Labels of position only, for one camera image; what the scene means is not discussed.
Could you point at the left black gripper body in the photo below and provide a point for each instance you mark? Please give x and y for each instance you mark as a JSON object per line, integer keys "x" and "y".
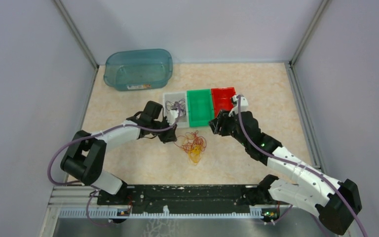
{"x": 164, "y": 135}

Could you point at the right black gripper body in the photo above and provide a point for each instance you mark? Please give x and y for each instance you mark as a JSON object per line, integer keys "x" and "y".
{"x": 228, "y": 127}

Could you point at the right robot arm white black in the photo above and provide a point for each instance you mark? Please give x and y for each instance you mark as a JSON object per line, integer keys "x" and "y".
{"x": 335, "y": 203}

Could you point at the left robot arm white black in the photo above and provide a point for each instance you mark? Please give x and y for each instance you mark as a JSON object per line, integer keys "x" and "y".
{"x": 85, "y": 154}

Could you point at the red plastic bin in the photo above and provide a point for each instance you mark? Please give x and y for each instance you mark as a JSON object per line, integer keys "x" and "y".
{"x": 221, "y": 98}

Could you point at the green plastic bin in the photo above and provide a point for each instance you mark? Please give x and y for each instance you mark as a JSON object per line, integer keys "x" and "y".
{"x": 200, "y": 107}

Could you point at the white plastic bin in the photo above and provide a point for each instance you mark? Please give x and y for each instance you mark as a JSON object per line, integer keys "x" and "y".
{"x": 170, "y": 97}

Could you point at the teal transparent plastic tub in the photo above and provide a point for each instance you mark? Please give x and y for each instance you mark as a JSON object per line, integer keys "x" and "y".
{"x": 138, "y": 69}

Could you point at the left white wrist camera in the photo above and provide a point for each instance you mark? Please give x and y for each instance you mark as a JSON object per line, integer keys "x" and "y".
{"x": 176, "y": 113}

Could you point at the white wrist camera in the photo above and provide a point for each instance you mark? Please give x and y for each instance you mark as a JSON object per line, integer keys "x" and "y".
{"x": 176, "y": 113}
{"x": 240, "y": 104}

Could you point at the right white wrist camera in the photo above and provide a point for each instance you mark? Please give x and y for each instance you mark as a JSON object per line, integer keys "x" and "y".
{"x": 240, "y": 104}

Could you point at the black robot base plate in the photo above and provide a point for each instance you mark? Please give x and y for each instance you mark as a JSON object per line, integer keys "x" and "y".
{"x": 188, "y": 199}

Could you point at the white slotted cable duct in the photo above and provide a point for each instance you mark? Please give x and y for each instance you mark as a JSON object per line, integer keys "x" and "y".
{"x": 115, "y": 213}

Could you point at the right aluminium frame post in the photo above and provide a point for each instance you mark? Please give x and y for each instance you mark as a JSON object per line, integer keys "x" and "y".
{"x": 324, "y": 4}

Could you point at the aluminium frame post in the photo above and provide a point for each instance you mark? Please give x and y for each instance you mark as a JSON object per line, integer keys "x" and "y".
{"x": 75, "y": 32}
{"x": 324, "y": 4}

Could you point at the left aluminium frame post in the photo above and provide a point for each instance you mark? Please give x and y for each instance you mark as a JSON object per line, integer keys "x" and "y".
{"x": 75, "y": 32}

